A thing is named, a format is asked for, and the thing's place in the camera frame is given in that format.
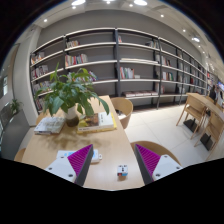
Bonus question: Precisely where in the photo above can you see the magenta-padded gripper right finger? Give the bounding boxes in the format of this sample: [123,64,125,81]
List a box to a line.
[134,143,183,185]

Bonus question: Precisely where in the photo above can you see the small background plant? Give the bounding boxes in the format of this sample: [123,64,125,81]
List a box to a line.
[9,98,24,115]

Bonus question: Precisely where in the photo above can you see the slatted wooden chair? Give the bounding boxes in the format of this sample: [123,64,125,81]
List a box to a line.
[175,103,208,140]
[194,114,224,161]

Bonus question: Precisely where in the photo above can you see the small white charger block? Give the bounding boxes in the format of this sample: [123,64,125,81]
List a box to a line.
[116,164,129,178]

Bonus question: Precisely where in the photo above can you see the ceiling lights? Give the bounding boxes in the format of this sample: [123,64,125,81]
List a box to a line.
[42,0,202,43]

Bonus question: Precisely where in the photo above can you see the white power strip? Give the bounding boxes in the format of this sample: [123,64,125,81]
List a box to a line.
[55,148,103,164]

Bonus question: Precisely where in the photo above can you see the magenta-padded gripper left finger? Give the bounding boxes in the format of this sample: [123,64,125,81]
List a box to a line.
[44,143,95,187]

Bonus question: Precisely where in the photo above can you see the green potted plant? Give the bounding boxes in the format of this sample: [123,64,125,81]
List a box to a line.
[34,63,111,128]

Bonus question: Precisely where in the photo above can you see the yellow book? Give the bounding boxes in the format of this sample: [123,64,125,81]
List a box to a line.
[76,114,118,135]

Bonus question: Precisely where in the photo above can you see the round-backed wooden chair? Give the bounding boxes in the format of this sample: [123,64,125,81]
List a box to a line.
[129,140,183,166]
[110,96,134,130]

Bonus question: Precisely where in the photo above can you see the grey bookshelf unit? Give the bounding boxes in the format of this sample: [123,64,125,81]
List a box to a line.
[29,27,214,114]

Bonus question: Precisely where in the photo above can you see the light wooden side table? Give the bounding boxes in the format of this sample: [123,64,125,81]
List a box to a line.
[186,92,224,118]

